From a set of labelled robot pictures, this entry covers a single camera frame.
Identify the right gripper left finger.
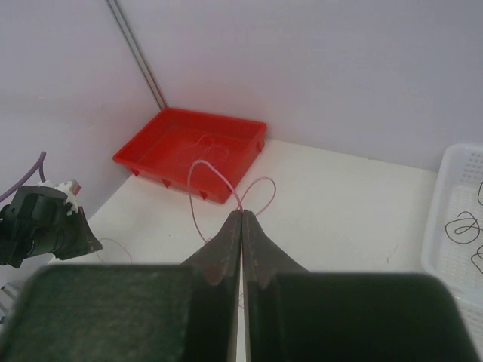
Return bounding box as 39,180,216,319
183,210,242,361

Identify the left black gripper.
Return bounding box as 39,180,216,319
1,186,103,268

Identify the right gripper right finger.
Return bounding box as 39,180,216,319
241,210,307,361

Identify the dark brown wire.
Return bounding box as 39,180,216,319
444,180,483,275

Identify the red plastic tray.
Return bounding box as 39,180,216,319
112,108,267,204

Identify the far white perforated basket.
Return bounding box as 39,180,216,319
421,143,482,308

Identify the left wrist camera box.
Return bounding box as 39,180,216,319
38,179,81,216

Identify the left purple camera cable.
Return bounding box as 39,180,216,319
0,150,47,203

